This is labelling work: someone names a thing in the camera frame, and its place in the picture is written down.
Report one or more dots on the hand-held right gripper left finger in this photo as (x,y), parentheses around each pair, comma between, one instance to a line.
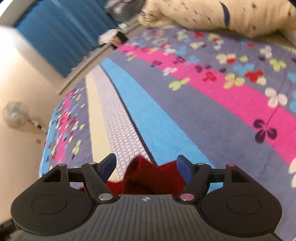
(108,165)

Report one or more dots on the blue curtain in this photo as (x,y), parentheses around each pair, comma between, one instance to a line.
(57,34)

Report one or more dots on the white standing fan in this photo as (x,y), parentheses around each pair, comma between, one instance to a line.
(15,114)

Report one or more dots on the dark red knit sweater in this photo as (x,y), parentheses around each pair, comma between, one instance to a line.
(143,179)

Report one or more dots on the pile of white clothes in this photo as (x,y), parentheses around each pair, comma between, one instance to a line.
(107,36)

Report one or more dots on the cream star print pillow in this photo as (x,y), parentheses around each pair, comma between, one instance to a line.
(254,16)

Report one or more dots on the striped floral bed blanket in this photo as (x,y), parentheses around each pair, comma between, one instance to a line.
(196,104)

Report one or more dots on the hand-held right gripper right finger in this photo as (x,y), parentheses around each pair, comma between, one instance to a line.
(184,167)

